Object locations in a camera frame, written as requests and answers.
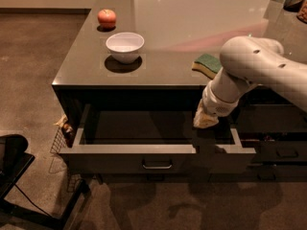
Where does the white bowl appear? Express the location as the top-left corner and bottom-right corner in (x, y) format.
(106, 32), (145, 64)

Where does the black cable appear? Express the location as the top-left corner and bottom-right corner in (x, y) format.
(12, 183), (54, 219)

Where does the dark counter cabinet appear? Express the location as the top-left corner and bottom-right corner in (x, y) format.
(51, 0), (307, 185)

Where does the drawer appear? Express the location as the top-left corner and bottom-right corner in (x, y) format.
(243, 141), (307, 164)
(236, 104), (307, 133)
(99, 173), (211, 184)
(60, 105), (255, 174)
(208, 164), (307, 182)

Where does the green yellow sponge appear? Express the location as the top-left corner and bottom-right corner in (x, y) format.
(192, 54), (222, 80)

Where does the red apple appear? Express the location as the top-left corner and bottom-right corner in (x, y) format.
(97, 9), (117, 29)

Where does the snack bag in basket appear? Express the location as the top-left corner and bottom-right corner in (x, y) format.
(55, 115), (75, 148)

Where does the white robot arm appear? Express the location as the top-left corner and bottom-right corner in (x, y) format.
(193, 36), (307, 128)

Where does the wire basket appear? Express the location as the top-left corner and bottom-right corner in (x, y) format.
(49, 128), (82, 193)

